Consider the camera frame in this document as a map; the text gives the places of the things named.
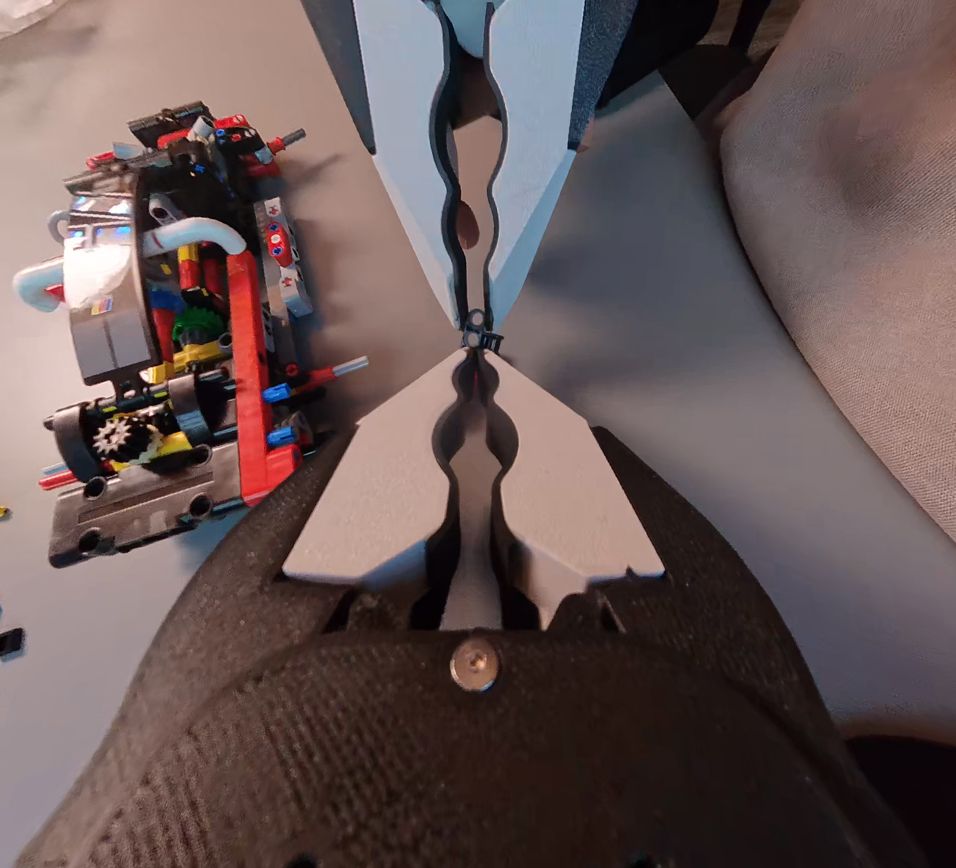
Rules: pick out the person's right hand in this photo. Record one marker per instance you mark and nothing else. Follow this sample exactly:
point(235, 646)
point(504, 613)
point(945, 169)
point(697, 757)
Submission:
point(468, 226)

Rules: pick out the red angled lego beam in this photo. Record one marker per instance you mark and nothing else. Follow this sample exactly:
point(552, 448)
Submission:
point(474, 381)

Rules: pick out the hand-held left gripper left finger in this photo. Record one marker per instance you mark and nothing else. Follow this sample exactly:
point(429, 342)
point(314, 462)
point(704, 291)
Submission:
point(366, 509)

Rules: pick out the black lego connector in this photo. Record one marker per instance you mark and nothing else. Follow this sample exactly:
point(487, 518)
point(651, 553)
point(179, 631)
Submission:
point(478, 334)

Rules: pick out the pile of mixed coloured pieces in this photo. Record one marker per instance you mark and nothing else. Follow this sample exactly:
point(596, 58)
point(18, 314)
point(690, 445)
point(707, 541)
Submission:
point(11, 640)

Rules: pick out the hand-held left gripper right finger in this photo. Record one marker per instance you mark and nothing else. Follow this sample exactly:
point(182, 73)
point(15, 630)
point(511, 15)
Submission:
point(582, 509)

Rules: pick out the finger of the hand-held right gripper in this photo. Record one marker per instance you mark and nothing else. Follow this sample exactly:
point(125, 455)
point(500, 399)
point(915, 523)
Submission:
point(403, 99)
point(545, 99)

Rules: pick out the lego car model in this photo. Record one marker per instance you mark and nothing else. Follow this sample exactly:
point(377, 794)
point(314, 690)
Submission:
point(187, 330)

